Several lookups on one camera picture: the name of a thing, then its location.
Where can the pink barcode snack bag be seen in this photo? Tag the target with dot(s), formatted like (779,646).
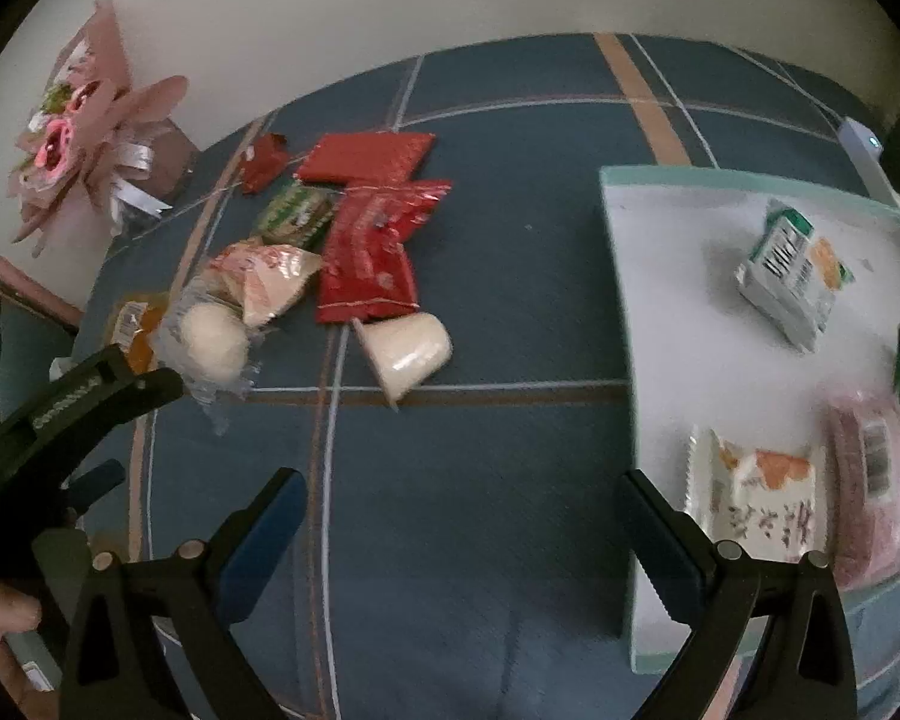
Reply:
(865,436)

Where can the red flower snack bag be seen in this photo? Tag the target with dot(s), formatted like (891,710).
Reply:
(366,273)

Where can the mint green white tray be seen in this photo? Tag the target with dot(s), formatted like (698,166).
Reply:
(700,356)

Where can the green cow rice cracker pack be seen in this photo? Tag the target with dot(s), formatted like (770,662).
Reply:
(298,214)

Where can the white orange Chinese snack bag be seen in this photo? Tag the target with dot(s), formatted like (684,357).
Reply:
(773,504)

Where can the pudding jelly cup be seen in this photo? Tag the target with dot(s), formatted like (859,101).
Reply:
(404,351)

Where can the white bun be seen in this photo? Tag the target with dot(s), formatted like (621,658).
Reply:
(203,338)

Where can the small dark red snack packet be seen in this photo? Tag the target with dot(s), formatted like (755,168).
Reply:
(263,162)

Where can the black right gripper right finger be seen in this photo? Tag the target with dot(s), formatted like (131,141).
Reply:
(803,667)

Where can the person's hand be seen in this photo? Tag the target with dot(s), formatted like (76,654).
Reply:
(21,613)

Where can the white power strip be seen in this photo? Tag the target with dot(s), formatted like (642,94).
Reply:
(864,149)

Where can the white green cracker pack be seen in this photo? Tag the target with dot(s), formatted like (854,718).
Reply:
(793,275)

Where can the pink orange bread package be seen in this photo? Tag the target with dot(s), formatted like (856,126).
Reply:
(264,279)

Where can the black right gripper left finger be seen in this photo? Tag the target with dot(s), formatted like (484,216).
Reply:
(115,666)

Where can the orange cake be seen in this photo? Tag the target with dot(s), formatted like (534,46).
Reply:
(131,325)

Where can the pink paper flower bouquet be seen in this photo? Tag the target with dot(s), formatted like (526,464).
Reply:
(99,152)

